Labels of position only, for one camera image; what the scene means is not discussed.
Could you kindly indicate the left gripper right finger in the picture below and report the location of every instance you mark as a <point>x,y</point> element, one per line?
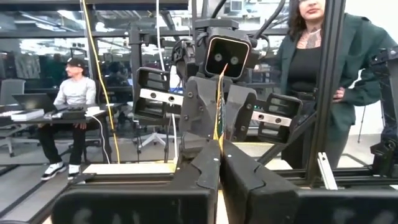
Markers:
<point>280,205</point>

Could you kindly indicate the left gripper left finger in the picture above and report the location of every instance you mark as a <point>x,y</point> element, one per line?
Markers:
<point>140,205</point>

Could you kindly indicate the black aluminium rig frame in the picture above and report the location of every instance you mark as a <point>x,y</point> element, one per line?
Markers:
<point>328,77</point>

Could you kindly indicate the white chair base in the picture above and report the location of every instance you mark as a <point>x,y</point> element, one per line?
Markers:
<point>154,137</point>

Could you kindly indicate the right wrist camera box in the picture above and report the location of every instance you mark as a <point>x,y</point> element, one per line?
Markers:
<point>227,57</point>

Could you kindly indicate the grey office chair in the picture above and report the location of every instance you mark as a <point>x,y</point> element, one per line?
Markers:
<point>11,90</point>

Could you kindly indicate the orange tea packet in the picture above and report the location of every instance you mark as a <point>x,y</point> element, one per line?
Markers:
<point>221,118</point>

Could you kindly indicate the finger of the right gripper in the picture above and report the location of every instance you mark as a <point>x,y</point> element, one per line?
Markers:
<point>200,105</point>
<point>241,115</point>

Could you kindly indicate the black jointed equipment stand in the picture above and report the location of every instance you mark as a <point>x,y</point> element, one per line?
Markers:
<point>387,155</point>

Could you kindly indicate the white box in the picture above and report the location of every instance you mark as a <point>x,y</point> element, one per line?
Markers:
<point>28,115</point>

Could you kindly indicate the black desktop device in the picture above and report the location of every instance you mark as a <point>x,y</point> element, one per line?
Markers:
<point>73,113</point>

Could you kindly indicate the dark open laptop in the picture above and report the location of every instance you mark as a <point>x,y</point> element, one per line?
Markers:
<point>34,101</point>

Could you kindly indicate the silver metal bracket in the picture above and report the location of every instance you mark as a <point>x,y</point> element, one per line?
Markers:
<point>326,171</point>

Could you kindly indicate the white power adapter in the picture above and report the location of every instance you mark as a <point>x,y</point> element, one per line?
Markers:
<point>93,110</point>

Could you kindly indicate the person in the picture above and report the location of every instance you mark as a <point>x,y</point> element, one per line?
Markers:
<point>301,62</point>
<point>76,91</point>

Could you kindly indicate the dark office desk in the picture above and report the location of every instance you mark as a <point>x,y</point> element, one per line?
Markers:
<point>31,122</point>

